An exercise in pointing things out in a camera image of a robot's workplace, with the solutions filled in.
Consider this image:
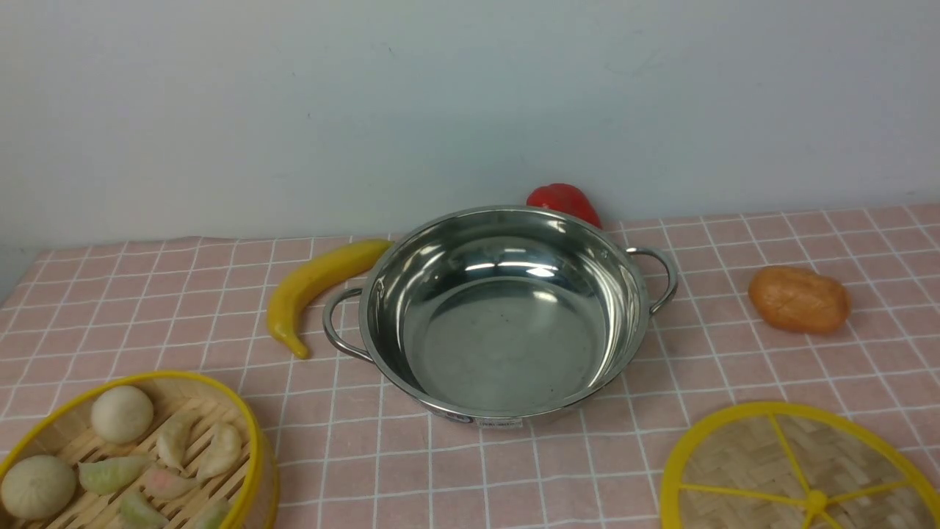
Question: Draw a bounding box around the yellow rimmed bamboo steamer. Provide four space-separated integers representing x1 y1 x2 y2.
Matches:
2 371 280 528

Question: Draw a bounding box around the yellow rimmed woven steamer lid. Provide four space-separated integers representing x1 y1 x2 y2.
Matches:
660 402 939 528

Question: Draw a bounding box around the stainless steel pot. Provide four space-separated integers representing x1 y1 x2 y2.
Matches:
322 206 679 428

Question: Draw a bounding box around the red bell pepper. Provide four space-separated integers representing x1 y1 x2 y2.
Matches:
526 183 602 230

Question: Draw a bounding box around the yellow plastic banana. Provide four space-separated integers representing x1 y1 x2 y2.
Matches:
267 239 393 359

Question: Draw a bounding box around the cream dumpling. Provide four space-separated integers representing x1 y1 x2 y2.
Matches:
197 422 242 482

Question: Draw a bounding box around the orange-brown potato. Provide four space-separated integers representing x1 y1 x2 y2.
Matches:
748 265 852 335

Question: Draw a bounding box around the white dumpling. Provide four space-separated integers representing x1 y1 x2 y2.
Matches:
156 411 199 471

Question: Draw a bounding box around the pale green dumpling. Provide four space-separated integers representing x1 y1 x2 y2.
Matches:
192 498 231 529

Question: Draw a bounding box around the pink checkered tablecloth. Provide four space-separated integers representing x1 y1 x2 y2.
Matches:
1 205 939 528

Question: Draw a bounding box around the pink dumpling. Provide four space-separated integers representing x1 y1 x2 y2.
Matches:
143 466 199 501

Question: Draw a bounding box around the white steamed bun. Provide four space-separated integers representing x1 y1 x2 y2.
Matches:
90 386 154 445

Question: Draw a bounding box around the light green dumpling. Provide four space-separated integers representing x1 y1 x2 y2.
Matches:
118 490 169 528

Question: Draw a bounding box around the pale green steamed bun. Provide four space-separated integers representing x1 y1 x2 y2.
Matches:
2 455 78 520

